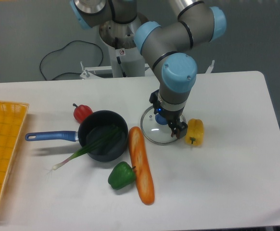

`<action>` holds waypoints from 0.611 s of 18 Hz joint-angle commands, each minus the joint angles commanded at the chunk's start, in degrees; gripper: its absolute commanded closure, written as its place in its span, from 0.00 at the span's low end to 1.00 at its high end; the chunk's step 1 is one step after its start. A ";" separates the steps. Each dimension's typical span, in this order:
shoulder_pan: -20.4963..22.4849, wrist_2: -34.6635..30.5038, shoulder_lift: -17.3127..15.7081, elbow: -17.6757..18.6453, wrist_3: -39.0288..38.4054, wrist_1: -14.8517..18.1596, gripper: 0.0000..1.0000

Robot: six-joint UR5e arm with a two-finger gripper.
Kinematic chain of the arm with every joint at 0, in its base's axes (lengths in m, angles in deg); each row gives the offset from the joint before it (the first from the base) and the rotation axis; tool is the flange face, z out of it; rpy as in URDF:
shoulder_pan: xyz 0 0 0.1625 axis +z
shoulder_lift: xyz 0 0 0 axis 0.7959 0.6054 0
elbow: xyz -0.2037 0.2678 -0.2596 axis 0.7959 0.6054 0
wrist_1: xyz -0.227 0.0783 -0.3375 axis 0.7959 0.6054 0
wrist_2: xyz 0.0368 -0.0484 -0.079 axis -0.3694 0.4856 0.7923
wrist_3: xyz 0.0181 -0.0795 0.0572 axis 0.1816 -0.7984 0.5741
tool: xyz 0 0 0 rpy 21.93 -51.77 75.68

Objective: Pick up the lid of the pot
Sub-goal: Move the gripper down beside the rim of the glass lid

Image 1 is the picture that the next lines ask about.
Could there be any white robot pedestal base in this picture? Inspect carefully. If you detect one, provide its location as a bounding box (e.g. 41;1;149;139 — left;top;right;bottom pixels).
99;13;148;77

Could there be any white table clamp bracket left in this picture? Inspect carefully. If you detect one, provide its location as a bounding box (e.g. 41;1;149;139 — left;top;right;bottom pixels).
80;61;113;80

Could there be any black cable on floor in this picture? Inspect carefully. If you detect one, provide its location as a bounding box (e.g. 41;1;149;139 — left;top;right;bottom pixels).
39;40;104;81

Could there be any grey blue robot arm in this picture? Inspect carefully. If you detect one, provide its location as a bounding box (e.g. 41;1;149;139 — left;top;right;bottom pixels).
70;0;227;139

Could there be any orange baguette bread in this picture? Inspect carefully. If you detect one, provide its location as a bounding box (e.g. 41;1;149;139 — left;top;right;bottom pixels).
128;127;155;205

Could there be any dark pot with blue handle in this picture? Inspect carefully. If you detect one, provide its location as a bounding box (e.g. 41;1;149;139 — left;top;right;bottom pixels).
25;110;128;169

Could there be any white table clamp bracket right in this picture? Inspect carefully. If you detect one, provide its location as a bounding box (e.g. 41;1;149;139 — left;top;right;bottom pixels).
205;60;215;74

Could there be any green spring onion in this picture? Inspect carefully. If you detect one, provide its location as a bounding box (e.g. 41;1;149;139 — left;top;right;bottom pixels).
46;125;125;175

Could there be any white table clamp bracket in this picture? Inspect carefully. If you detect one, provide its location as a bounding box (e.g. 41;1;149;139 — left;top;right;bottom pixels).
80;61;113;80
205;60;215;74

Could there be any green bell pepper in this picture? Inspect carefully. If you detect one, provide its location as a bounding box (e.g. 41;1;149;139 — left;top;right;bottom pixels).
108;161;136;190

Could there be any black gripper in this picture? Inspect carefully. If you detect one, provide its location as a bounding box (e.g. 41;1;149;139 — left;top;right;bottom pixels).
149;90;188;139

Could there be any yellow bell pepper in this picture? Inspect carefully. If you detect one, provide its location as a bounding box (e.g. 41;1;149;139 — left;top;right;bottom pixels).
185;118;204;146

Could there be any red bell pepper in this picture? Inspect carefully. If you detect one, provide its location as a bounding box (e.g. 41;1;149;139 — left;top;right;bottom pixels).
73;103;93;123

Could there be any glass pot lid blue knob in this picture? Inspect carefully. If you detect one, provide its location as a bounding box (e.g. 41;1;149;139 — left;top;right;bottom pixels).
140;106;186;145

